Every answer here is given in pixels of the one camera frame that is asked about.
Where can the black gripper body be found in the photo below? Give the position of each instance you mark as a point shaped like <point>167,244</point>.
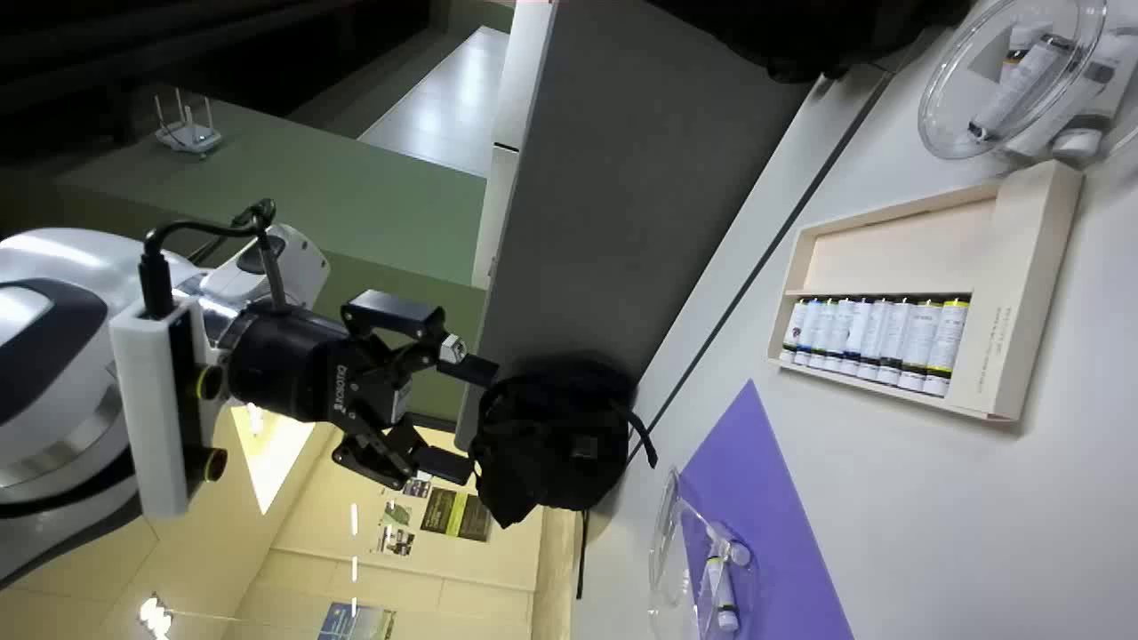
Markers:
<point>309,368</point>

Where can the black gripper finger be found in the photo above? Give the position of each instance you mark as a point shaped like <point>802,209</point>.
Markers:
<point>454,359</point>
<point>394,452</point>

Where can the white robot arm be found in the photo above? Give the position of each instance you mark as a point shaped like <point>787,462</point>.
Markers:
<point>58,384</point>

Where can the white wifi router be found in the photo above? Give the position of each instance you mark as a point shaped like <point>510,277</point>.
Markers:
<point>185,122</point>

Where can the purple paper sheet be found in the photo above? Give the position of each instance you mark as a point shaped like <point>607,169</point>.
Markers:
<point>741,479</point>

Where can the row of white paint tubes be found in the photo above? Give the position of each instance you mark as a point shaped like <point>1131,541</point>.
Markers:
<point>900,342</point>

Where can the wooden paint tube tray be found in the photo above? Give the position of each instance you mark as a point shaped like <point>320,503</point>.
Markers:
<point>1002,244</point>

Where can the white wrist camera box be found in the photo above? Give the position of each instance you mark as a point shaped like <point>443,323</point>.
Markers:
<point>172,399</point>

